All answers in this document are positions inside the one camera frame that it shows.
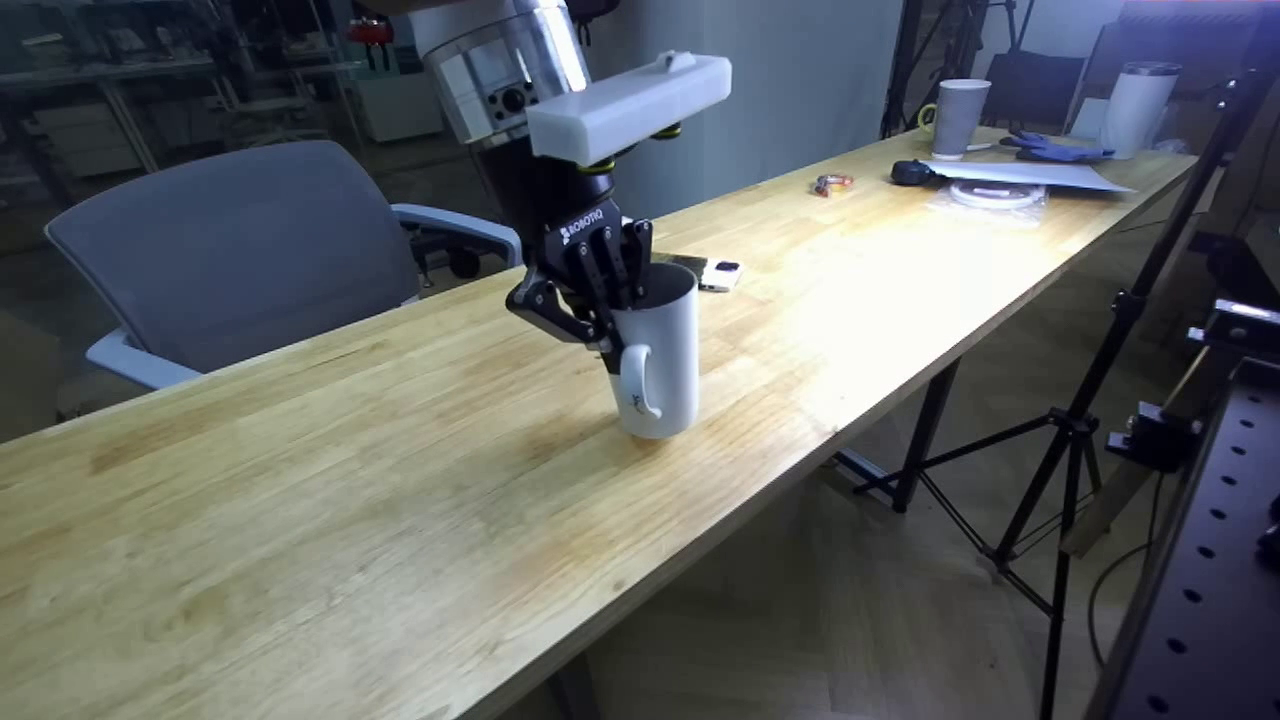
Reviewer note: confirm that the white ceramic mug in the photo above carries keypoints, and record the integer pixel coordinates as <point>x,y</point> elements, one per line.
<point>666,362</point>

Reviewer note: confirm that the grey flat laptop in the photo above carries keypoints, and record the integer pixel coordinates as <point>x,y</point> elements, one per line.
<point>1025,173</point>

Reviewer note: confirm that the white round disc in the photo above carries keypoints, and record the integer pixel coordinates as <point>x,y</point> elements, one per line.
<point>999,202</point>

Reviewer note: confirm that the black monitor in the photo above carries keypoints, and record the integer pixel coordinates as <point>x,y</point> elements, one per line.
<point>1032,87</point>

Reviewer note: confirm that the small orange snack item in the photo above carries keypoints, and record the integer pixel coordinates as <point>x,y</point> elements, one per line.
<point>832,186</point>

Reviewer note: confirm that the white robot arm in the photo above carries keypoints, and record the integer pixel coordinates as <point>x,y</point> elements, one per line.
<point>521,55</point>

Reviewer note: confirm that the white background box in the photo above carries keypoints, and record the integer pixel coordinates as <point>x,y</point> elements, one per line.
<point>387,115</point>

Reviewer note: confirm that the black optical breadboard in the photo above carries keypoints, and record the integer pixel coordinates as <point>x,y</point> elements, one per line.
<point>1214,575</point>

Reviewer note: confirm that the blue cloth item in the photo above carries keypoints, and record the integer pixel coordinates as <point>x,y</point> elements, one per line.
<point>1062,144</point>

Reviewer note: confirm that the metal bracket with black clamps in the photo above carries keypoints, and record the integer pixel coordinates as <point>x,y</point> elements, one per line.
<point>1153,432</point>

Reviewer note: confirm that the white paper towel roll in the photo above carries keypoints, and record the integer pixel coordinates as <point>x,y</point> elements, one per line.
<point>1138,115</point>

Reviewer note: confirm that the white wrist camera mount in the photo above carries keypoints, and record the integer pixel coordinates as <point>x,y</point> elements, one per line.
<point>626,105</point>

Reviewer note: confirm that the grey office chair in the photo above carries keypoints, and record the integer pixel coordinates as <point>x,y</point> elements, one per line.
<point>242,253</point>

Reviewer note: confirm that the black computer mouse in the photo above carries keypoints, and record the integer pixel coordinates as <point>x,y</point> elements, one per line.
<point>909,173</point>

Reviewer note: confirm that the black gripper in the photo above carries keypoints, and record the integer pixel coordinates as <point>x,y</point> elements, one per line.
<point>582,220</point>

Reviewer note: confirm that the black table leg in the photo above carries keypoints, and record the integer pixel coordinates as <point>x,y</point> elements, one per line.
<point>928,432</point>

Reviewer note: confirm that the black camera tripod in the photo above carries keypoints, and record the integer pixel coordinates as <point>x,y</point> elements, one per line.
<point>1124,314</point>

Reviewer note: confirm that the white cup far end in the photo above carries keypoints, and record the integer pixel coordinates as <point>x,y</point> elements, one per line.
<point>960,123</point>

